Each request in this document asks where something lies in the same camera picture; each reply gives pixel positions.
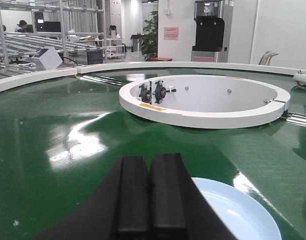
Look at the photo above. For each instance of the white outer conveyor rim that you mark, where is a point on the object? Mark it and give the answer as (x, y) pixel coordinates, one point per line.
(32, 77)

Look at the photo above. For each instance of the person with black hat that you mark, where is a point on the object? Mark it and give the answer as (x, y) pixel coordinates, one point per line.
(24, 27)

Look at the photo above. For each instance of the green potted plant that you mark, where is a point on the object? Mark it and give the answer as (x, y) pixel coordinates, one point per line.
(149, 45)

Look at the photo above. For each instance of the light blue plate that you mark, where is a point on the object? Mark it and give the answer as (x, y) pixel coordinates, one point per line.
(244, 216)

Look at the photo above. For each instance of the pink wall notice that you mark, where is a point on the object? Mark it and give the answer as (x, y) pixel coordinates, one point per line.
(171, 33)

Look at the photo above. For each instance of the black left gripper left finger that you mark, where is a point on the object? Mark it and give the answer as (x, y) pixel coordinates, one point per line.
(132, 214)

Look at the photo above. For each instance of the white shelf cart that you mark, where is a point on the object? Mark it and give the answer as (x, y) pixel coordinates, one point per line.
(115, 48)

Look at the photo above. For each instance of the metal roller rack shelving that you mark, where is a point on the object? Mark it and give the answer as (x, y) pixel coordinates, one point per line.
(18, 44)

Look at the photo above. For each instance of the white box on rack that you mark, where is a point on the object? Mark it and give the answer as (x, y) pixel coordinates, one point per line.
(46, 59)

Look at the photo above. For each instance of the black water dispenser machine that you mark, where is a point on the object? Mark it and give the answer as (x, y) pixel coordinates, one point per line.
(213, 20)

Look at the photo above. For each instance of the white device on conveyor edge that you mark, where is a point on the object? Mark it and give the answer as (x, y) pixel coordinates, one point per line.
(300, 78)

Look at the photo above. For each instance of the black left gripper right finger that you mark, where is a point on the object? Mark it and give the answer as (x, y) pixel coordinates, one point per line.
(168, 217)

